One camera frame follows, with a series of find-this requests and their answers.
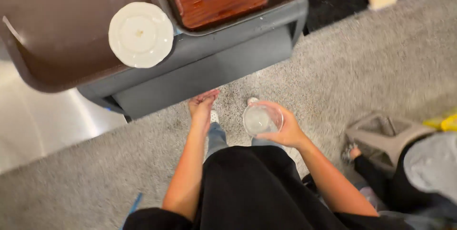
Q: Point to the person's right hand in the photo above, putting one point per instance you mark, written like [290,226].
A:
[285,130]

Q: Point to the person's left hand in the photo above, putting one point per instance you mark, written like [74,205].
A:
[201,108]

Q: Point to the person's left fingers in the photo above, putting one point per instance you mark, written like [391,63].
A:
[207,96]

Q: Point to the clear glass cup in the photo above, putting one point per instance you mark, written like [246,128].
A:
[262,120]

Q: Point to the person's white left shoe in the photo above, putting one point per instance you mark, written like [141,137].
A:
[214,116]

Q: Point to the person's white shoe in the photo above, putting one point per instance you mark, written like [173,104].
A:
[214,116]
[252,99]

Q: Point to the gray utility cart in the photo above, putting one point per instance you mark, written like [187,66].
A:
[207,62]

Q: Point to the person's blue jeans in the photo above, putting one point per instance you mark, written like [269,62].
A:
[217,139]

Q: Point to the person's white right shoe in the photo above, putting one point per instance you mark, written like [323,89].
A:
[252,99]

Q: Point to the white round plate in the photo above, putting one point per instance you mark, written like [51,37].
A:
[140,35]

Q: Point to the gray bus tub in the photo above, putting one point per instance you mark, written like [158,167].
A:
[246,12]

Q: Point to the person's black apron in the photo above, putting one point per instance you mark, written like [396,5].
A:
[257,190]

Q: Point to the brown plastic tray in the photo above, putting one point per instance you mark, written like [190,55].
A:
[64,30]

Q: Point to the gray step stool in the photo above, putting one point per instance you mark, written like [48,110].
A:
[383,140]

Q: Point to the yellow object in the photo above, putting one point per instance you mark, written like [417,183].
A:
[444,121]

